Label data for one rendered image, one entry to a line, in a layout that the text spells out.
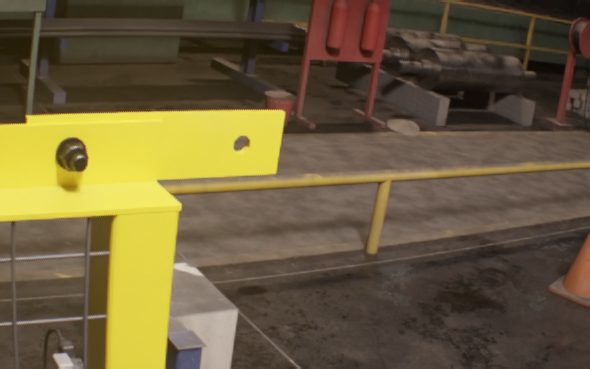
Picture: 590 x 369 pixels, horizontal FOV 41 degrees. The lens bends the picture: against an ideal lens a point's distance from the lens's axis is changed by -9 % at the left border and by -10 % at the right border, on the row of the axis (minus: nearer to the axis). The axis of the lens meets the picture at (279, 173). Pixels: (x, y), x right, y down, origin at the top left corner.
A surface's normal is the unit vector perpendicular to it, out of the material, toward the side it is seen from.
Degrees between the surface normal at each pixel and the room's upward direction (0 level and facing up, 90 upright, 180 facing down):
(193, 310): 0
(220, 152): 90
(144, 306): 90
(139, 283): 90
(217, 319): 90
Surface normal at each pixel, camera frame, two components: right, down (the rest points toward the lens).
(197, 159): 0.51, 0.34
